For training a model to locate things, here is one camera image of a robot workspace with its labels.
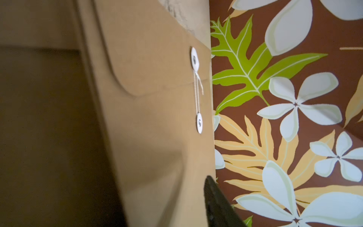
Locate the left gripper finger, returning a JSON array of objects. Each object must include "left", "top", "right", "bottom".
[{"left": 204, "top": 176, "right": 246, "bottom": 227}]

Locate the brown kraft file bag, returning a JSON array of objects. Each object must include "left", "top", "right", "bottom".
[
  {"left": 1, "top": 1, "right": 126, "bottom": 227},
  {"left": 72, "top": 1, "right": 215, "bottom": 227}
]

